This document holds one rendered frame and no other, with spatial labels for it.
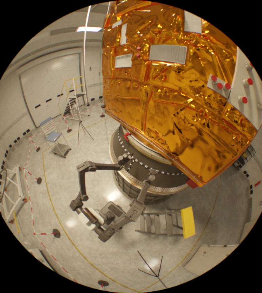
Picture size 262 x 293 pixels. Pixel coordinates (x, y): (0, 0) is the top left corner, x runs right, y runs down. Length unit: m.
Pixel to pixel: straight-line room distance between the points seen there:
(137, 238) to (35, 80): 9.40
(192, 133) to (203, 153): 0.19
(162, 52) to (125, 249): 3.35
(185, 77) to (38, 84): 7.95
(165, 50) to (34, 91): 7.87
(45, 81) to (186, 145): 8.06
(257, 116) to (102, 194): 2.95
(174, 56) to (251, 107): 0.61
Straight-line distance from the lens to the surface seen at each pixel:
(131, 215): 0.58
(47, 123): 5.13
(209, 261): 3.20
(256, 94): 0.73
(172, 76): 0.75
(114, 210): 2.26
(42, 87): 7.94
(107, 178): 2.75
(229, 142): 0.75
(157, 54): 0.88
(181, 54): 0.80
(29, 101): 8.21
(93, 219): 0.84
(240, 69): 0.72
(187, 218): 1.24
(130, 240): 2.64
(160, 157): 1.07
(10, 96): 8.92
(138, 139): 1.15
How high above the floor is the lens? 2.51
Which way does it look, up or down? 47 degrees down
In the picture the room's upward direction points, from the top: 6 degrees clockwise
